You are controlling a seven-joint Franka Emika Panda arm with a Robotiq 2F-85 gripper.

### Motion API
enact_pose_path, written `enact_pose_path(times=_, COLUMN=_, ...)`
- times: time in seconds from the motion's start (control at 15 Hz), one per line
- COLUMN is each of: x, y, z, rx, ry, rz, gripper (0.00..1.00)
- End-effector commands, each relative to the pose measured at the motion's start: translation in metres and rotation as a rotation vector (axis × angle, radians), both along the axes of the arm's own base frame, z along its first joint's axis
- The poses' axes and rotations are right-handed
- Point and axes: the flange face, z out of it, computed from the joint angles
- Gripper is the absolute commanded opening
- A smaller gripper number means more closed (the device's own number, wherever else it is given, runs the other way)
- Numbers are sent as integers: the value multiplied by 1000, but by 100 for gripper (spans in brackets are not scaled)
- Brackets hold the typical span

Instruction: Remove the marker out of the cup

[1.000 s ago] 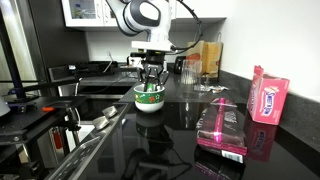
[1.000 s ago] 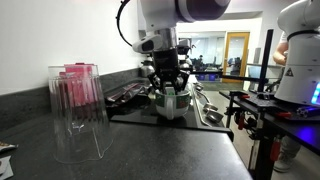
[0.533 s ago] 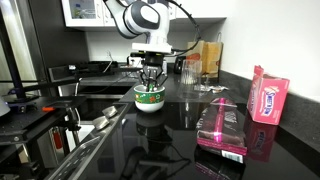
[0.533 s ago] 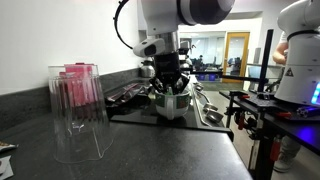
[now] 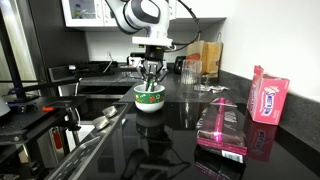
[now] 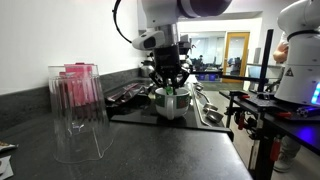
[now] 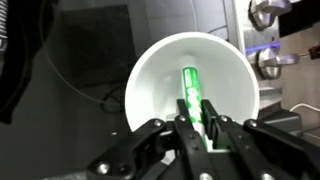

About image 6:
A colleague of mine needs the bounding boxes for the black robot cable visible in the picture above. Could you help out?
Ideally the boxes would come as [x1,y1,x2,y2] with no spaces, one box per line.
[112,0,133,45]

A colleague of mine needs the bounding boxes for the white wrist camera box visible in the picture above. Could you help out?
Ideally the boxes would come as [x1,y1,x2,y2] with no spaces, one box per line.
[131,29,166,52]

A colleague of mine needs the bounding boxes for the silver kettle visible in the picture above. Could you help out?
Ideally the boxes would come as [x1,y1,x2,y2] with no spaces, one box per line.
[139,59,156,79]

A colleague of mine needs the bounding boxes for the black vertical pole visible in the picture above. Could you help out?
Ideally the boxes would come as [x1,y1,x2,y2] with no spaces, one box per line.
[257,28,275,94]

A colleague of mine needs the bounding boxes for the white shoe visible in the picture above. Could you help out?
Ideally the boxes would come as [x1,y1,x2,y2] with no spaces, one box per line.
[273,151,302,174]

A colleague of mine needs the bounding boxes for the white mug with green print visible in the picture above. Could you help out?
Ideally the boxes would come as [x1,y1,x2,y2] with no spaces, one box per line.
[154,87,192,121]

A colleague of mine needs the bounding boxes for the stainless steel glass-top stove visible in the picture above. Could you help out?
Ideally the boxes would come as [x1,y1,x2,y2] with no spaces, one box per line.
[104,77,234,142]

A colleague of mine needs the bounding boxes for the orange framed door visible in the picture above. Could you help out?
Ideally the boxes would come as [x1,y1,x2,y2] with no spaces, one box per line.
[222,31,251,84]

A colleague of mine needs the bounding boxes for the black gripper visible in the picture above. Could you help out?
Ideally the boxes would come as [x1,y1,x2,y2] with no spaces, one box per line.
[148,44,191,92]

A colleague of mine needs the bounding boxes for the small snack packet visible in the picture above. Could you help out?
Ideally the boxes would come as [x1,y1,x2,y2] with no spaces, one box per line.
[0,140,18,153]

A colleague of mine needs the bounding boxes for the clear ribbed plastic container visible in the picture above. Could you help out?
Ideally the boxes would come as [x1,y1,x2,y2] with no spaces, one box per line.
[47,64,115,165]

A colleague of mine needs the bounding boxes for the red clamp handle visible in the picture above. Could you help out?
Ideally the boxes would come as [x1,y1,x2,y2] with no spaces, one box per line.
[236,111,247,131]
[269,135,283,163]

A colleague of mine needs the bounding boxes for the black robot mounting cart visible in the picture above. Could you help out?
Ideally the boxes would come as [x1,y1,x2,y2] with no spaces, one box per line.
[219,89,320,180]

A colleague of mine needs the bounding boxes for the dark foil wrappers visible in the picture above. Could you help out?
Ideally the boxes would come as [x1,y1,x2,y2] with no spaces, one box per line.
[105,82,156,108]

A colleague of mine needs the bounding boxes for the person forearm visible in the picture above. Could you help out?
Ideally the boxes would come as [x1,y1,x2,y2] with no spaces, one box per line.
[272,32,290,65]

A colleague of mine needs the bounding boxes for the grey paper sheet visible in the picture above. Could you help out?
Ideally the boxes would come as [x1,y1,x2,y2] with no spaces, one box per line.
[0,155,15,180]

